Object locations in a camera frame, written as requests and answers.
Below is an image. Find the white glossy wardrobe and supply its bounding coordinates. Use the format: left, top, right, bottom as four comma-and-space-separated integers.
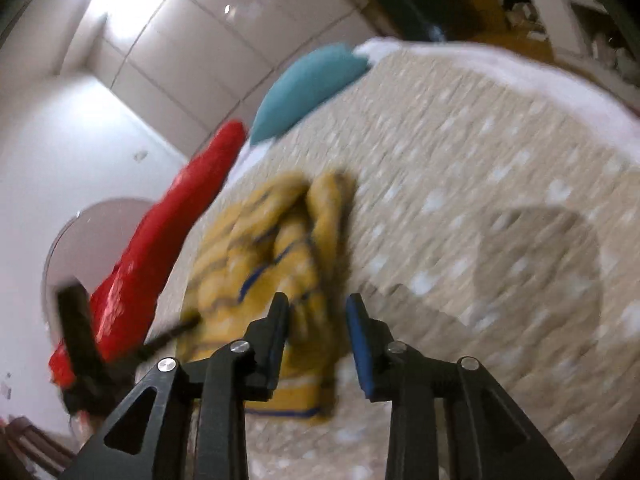
61, 0, 396, 157

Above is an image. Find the beige dotted bed cover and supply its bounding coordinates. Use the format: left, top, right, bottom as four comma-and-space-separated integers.
155, 48, 639, 479

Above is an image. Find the teal cushion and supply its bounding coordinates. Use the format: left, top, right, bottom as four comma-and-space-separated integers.
250, 44, 369, 146

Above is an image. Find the white shelf unit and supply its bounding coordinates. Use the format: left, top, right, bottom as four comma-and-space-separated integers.
498, 0, 639, 107

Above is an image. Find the yellow striped small garment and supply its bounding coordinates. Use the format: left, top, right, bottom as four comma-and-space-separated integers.
177, 169, 356, 419

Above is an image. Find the round pink headboard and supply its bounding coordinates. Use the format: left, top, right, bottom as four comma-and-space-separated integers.
41, 197, 152, 342

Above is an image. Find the red pillow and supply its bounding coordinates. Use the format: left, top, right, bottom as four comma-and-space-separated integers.
48, 119, 249, 391

